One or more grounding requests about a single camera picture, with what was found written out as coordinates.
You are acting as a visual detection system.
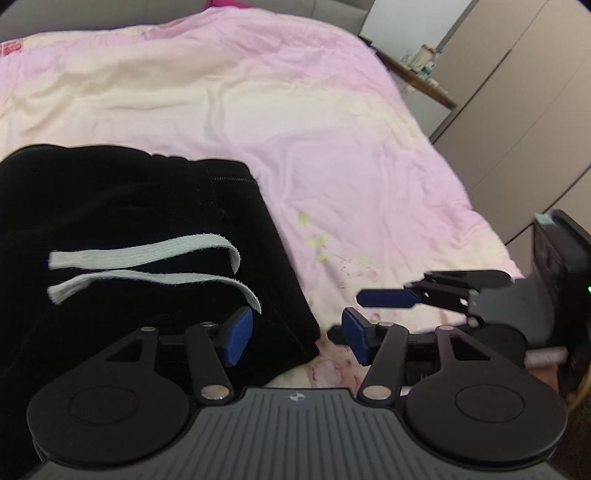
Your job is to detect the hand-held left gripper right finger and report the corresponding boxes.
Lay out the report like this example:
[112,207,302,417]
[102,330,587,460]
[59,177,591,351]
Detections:
[341,307,527,403]

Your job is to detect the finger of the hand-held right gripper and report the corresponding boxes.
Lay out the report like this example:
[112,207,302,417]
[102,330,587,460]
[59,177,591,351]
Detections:
[357,269,514,311]

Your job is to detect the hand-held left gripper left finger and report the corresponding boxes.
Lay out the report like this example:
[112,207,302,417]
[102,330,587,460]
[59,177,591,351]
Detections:
[90,306,254,402]

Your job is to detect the black pants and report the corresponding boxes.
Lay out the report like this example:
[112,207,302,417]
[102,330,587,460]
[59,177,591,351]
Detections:
[0,144,321,462]

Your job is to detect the pink floral blanket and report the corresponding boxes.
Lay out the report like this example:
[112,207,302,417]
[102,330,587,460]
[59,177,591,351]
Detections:
[0,6,525,391]

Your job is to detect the beige wardrobe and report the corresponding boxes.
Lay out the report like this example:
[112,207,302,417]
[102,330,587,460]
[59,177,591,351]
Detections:
[428,0,591,245]

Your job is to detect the white nightstand with brown top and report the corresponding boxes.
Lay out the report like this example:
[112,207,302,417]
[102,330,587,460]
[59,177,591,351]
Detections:
[369,44,459,112]

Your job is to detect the jar with red lid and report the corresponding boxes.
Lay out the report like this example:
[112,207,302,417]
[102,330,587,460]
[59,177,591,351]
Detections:
[413,44,437,70]

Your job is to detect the grey padded headboard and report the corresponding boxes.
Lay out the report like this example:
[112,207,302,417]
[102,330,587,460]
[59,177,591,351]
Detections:
[0,0,376,42]

